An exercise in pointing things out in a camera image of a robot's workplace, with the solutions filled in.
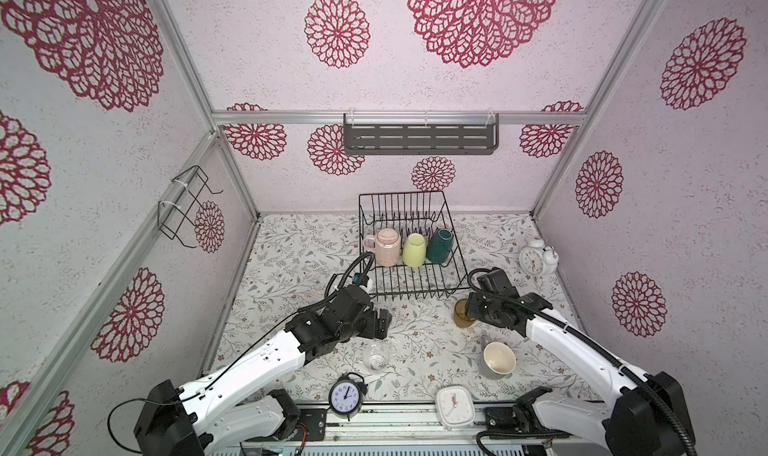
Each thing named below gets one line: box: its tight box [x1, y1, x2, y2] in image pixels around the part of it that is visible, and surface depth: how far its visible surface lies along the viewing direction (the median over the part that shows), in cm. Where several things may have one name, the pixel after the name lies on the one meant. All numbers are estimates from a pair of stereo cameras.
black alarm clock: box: [329, 372, 369, 421], surface depth 78 cm
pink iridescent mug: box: [363, 228, 401, 267], surface depth 99 cm
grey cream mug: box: [479, 336, 517, 380], surface depth 78 cm
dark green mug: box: [426, 228, 455, 264], surface depth 100 cm
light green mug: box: [402, 232, 426, 268], surface depth 99 cm
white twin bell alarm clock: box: [518, 238, 559, 276], surface depth 98 cm
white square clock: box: [436, 385, 476, 431], surface depth 76 cm
